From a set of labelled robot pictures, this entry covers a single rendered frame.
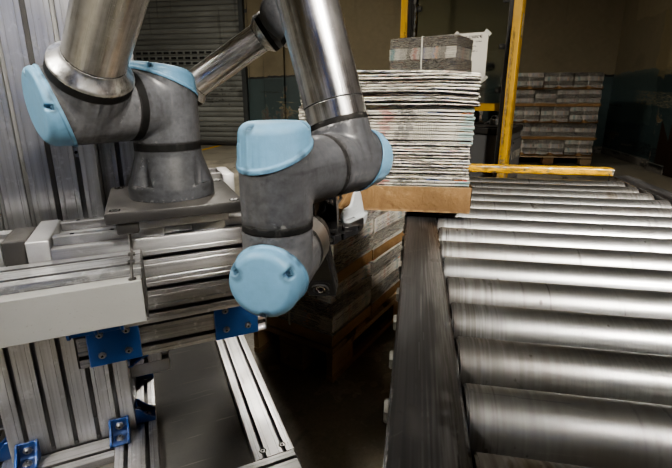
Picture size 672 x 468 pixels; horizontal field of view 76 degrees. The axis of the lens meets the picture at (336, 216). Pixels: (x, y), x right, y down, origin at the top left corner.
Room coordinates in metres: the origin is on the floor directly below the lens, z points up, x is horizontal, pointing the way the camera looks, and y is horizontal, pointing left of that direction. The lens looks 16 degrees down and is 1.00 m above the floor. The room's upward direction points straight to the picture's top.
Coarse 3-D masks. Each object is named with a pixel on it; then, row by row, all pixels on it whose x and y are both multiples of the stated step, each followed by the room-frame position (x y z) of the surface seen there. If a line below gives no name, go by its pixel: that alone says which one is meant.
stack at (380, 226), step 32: (384, 224) 1.65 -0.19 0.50; (352, 256) 1.45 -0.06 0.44; (384, 256) 1.67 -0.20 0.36; (352, 288) 1.46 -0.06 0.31; (384, 288) 1.68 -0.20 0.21; (288, 320) 1.44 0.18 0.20; (320, 320) 1.37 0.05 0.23; (384, 320) 1.75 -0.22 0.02; (288, 352) 1.44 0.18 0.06; (320, 352) 1.51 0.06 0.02; (352, 352) 1.46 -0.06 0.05
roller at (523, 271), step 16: (448, 272) 0.49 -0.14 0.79; (464, 272) 0.49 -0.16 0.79; (480, 272) 0.49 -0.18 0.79; (496, 272) 0.49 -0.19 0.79; (512, 272) 0.48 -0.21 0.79; (528, 272) 0.48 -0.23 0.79; (544, 272) 0.48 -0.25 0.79; (560, 272) 0.48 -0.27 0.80; (576, 272) 0.48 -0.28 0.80; (592, 272) 0.47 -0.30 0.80; (608, 272) 0.47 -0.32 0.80; (624, 272) 0.47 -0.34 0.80; (640, 272) 0.47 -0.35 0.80; (656, 272) 0.47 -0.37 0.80; (624, 288) 0.46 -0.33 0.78; (640, 288) 0.45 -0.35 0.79; (656, 288) 0.45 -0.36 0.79
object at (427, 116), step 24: (360, 72) 0.72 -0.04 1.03; (384, 72) 0.71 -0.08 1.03; (408, 72) 0.71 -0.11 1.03; (432, 72) 0.70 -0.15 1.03; (456, 72) 0.69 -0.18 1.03; (384, 96) 0.75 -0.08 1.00; (408, 96) 0.70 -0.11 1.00; (432, 96) 0.70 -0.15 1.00; (456, 96) 0.69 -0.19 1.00; (480, 96) 0.69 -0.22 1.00; (384, 120) 0.72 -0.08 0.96; (408, 120) 0.71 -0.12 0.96; (432, 120) 0.70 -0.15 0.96; (456, 120) 0.70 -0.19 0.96; (408, 144) 0.71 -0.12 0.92; (432, 144) 0.70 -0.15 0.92; (456, 144) 0.69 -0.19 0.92; (408, 168) 0.71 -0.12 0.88; (432, 168) 0.70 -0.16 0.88; (456, 168) 0.69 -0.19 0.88
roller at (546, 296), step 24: (456, 288) 0.43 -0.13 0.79; (480, 288) 0.43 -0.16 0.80; (504, 288) 0.43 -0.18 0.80; (528, 288) 0.43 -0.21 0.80; (552, 288) 0.43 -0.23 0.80; (576, 288) 0.42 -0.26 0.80; (600, 288) 0.42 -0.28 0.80; (600, 312) 0.40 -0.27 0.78; (624, 312) 0.40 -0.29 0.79; (648, 312) 0.39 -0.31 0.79
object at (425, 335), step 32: (416, 224) 0.66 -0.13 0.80; (416, 256) 0.52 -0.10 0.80; (416, 288) 0.42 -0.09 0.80; (416, 320) 0.36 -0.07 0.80; (448, 320) 0.36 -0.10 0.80; (416, 352) 0.31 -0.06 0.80; (448, 352) 0.31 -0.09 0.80; (416, 384) 0.27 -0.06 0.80; (448, 384) 0.27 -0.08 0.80; (384, 416) 0.26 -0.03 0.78; (416, 416) 0.23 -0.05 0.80; (448, 416) 0.23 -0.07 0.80; (416, 448) 0.21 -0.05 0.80; (448, 448) 0.21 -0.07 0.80
